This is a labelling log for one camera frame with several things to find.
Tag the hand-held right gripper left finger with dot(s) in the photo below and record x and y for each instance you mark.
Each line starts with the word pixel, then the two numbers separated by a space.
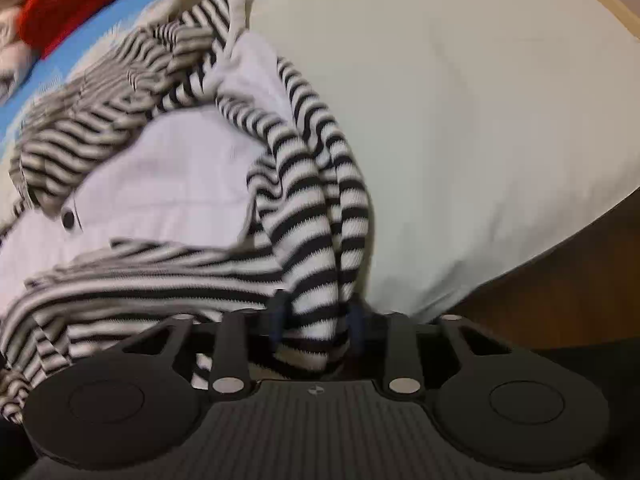
pixel 230 355

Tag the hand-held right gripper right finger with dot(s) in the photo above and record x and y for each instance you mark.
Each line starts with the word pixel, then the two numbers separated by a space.
pixel 402 355

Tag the striped hooded top white vest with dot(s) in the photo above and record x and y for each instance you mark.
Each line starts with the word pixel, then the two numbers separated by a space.
pixel 175 170

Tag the blue patterned bed sheet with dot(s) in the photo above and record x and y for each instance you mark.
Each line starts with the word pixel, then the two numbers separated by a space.
pixel 450 135

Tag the speckled white folded blanket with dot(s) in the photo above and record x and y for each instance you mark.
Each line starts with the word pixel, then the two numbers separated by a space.
pixel 10 60

